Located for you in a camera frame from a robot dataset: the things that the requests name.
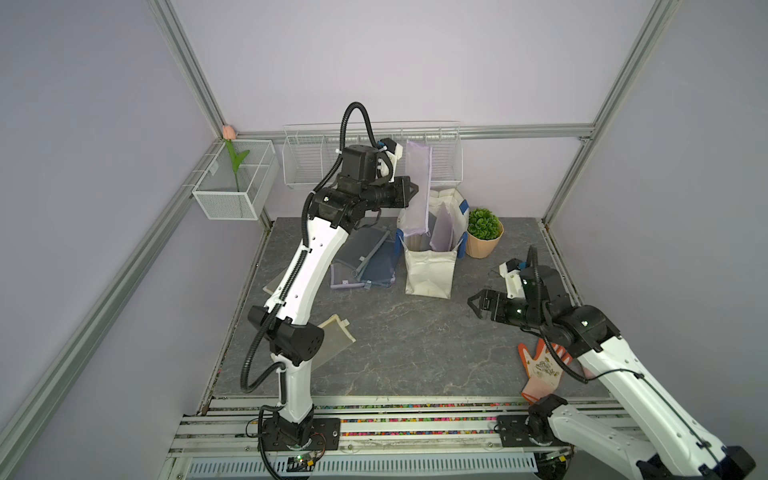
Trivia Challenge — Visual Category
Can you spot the grey mesh pouch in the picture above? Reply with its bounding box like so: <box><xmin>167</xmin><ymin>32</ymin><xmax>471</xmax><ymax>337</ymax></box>
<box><xmin>333</xmin><ymin>227</ymin><xmax>390</xmax><ymax>280</ymax></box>

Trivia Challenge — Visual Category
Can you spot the dark blue mesh pouch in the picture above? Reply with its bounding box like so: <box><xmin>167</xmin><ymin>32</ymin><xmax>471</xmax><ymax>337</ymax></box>
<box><xmin>361</xmin><ymin>240</ymin><xmax>400</xmax><ymax>289</ymax></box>

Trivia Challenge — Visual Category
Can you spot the yellow mesh pouch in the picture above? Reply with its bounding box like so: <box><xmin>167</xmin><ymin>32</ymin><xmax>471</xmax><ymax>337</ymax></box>
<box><xmin>311</xmin><ymin>314</ymin><xmax>356</xmax><ymax>372</ymax></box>
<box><xmin>262</xmin><ymin>270</ymin><xmax>286</xmax><ymax>295</ymax></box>

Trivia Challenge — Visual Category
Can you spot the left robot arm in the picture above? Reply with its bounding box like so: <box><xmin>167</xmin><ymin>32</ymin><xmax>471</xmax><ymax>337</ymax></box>
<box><xmin>240</xmin><ymin>138</ymin><xmax>419</xmax><ymax>447</ymax></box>

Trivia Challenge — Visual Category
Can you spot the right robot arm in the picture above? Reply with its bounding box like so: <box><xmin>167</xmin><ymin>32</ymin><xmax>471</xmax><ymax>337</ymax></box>
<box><xmin>467</xmin><ymin>261</ymin><xmax>756</xmax><ymax>479</ymax></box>

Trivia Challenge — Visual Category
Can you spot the small purple pouch under blue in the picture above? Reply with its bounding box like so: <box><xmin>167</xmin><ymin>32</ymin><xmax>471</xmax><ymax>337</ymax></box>
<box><xmin>330</xmin><ymin>263</ymin><xmax>373</xmax><ymax>290</ymax></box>

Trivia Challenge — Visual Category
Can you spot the cream canvas tote bag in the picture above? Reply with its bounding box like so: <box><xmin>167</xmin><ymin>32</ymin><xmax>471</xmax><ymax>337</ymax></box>
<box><xmin>395</xmin><ymin>188</ymin><xmax>469</xmax><ymax>299</ymax></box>

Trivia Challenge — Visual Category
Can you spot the red patterned garden glove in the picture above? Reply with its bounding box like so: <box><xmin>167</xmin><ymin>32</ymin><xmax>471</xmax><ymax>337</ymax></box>
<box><xmin>518</xmin><ymin>339</ymin><xmax>572</xmax><ymax>404</ymax></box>

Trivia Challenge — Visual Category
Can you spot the green plant in pot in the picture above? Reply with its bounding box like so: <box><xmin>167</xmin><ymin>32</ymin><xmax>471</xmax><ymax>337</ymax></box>
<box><xmin>466</xmin><ymin>208</ymin><xmax>504</xmax><ymax>259</ymax></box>

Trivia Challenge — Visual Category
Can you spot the artificial pink tulip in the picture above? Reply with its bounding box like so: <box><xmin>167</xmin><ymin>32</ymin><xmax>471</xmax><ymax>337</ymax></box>
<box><xmin>221</xmin><ymin>125</ymin><xmax>250</xmax><ymax>192</ymax></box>

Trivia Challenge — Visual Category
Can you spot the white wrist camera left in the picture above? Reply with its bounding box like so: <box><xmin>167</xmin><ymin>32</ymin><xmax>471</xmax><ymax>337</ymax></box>
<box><xmin>377</xmin><ymin>138</ymin><xmax>403</xmax><ymax>182</ymax></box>

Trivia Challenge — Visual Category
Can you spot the long white wire shelf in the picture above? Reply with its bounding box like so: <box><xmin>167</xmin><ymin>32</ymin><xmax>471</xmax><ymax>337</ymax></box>
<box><xmin>281</xmin><ymin>121</ymin><xmax>464</xmax><ymax>188</ymax></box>

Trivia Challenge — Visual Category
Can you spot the small white wire basket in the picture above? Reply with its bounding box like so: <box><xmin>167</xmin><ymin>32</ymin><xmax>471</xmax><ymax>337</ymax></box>
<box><xmin>192</xmin><ymin>140</ymin><xmax>279</xmax><ymax>221</ymax></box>

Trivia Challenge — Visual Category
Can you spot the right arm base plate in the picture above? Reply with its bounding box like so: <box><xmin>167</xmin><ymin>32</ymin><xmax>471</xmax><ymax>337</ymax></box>
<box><xmin>493</xmin><ymin>415</ymin><xmax>564</xmax><ymax>447</ymax></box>

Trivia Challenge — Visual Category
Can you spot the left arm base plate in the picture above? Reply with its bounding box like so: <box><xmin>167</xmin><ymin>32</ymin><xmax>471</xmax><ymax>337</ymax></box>
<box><xmin>257</xmin><ymin>415</ymin><xmax>341</xmax><ymax>451</ymax></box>

